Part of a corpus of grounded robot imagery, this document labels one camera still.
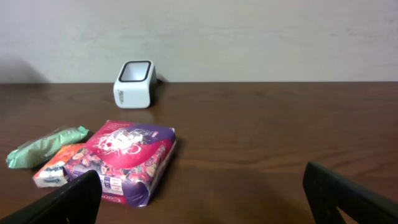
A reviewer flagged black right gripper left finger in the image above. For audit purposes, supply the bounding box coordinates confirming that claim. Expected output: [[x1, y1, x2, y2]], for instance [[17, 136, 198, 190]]
[[1, 170, 102, 224]]

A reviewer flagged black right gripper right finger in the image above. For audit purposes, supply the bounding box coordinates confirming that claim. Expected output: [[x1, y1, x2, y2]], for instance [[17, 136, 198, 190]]
[[303, 162, 397, 223]]

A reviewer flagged orange tissue pack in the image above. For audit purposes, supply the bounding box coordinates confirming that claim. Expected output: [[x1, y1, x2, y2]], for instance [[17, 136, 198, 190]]
[[32, 144, 83, 188]]

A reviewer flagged red purple pad package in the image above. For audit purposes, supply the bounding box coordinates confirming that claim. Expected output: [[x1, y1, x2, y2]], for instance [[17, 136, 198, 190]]
[[64, 120, 176, 207]]

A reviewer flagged teal snack wrapper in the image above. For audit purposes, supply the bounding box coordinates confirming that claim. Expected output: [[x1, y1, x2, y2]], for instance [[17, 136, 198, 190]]
[[6, 126, 90, 169]]

